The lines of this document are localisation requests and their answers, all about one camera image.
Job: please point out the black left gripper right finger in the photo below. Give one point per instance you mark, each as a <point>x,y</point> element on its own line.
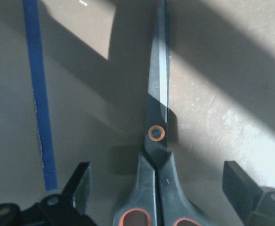
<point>254,204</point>

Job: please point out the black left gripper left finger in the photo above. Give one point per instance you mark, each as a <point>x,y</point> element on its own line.
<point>78,189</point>

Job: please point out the grey orange scissors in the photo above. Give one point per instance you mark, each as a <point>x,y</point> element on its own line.
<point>157,192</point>

